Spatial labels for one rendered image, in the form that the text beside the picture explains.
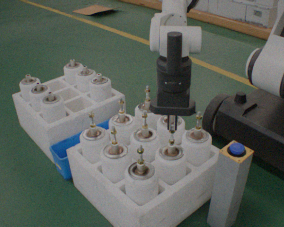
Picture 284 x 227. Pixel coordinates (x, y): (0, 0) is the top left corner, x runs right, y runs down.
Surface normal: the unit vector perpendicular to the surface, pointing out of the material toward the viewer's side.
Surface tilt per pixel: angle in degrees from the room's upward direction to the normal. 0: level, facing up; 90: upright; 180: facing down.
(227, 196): 90
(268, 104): 0
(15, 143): 0
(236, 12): 90
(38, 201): 0
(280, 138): 46
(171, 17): 103
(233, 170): 90
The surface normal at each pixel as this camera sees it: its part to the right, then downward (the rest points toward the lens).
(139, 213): -0.03, -0.84
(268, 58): -0.54, -0.38
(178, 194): 0.66, 0.39
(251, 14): -0.77, 0.36
